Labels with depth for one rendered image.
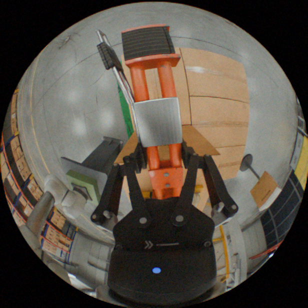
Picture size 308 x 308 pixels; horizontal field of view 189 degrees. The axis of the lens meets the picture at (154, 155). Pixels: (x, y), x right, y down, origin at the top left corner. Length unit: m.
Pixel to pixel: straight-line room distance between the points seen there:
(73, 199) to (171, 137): 0.80
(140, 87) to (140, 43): 0.07
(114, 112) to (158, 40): 1.25
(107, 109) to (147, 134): 1.26
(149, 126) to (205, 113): 0.65
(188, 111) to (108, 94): 0.99
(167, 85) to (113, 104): 1.23
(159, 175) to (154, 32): 0.25
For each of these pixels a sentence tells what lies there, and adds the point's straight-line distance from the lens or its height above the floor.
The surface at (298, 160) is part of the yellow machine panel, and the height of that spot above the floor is 0.72.
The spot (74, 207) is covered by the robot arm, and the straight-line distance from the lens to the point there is 0.84.
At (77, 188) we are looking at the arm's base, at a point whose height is 0.85.
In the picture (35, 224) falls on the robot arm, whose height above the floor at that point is 1.34.
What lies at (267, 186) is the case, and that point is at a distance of 1.65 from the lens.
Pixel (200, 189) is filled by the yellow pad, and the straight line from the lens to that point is 0.45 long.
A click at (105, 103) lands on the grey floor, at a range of 1.41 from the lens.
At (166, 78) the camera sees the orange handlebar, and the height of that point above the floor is 1.09.
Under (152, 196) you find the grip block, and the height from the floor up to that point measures 1.08.
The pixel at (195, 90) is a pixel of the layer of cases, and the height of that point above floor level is 0.54.
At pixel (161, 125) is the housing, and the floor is 1.10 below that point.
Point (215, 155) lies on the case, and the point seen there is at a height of 0.94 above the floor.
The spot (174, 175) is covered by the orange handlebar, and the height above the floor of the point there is 1.09.
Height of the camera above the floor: 1.24
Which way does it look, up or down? 60 degrees down
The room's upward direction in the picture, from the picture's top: 176 degrees counter-clockwise
